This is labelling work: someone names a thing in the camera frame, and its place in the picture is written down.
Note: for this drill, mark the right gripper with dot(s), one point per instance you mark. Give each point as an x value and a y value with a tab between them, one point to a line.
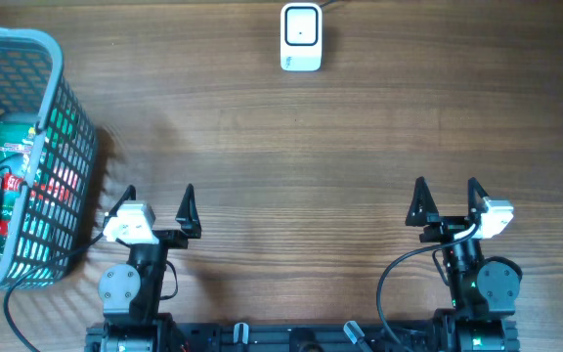
444	226

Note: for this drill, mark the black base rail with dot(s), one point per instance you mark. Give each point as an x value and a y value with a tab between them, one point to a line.
414	335

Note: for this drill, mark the grey plastic mesh basket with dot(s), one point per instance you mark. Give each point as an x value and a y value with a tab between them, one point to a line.
47	215

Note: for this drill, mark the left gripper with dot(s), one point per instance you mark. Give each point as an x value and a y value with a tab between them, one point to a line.
187	217

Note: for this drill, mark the green glove package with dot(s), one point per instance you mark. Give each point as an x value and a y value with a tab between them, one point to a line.
16	144

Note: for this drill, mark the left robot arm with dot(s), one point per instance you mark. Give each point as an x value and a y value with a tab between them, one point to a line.
131	292

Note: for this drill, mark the white barcode scanner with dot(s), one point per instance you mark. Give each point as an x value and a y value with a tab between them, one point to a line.
301	36

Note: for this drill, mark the red coffee stick sachet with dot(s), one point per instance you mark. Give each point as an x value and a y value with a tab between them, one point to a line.
12	183

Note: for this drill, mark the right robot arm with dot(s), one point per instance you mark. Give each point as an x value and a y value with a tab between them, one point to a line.
483	289

